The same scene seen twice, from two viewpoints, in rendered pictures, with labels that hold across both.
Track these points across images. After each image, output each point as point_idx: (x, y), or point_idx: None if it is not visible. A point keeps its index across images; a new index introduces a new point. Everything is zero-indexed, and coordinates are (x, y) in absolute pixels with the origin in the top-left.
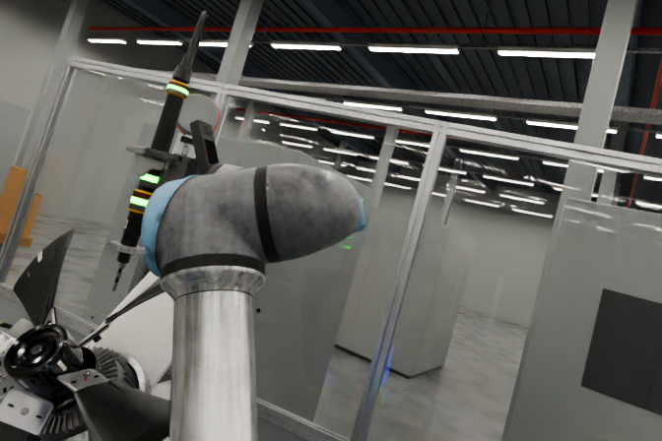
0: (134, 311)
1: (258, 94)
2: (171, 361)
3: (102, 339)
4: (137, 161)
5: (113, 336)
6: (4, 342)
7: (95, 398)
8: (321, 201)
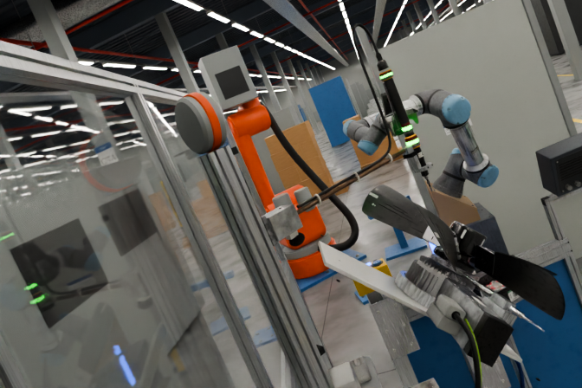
0: (370, 279)
1: (149, 89)
2: (471, 132)
3: (399, 295)
4: (417, 116)
5: (392, 290)
6: (471, 297)
7: None
8: None
